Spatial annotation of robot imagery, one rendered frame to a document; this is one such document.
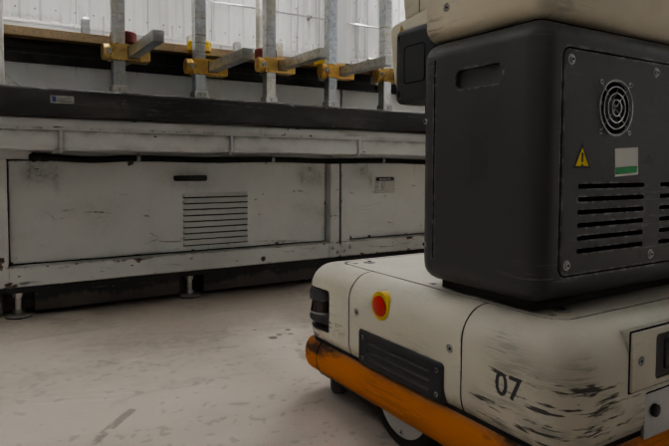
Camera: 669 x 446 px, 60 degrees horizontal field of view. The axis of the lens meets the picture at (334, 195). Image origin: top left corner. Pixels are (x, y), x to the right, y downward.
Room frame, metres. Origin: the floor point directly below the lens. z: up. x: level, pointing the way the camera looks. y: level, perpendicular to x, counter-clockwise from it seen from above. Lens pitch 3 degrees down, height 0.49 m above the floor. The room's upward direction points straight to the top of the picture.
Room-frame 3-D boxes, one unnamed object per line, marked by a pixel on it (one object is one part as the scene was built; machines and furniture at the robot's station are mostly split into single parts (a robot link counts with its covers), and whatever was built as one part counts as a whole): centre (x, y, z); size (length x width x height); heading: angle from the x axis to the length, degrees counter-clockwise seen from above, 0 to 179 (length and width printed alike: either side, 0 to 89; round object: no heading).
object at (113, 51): (1.77, 0.63, 0.82); 0.14 x 0.06 x 0.05; 122
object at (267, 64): (2.03, 0.21, 0.83); 0.14 x 0.06 x 0.05; 122
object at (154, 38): (1.70, 0.57, 0.82); 0.43 x 0.03 x 0.04; 32
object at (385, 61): (2.10, -0.06, 0.83); 0.43 x 0.03 x 0.04; 32
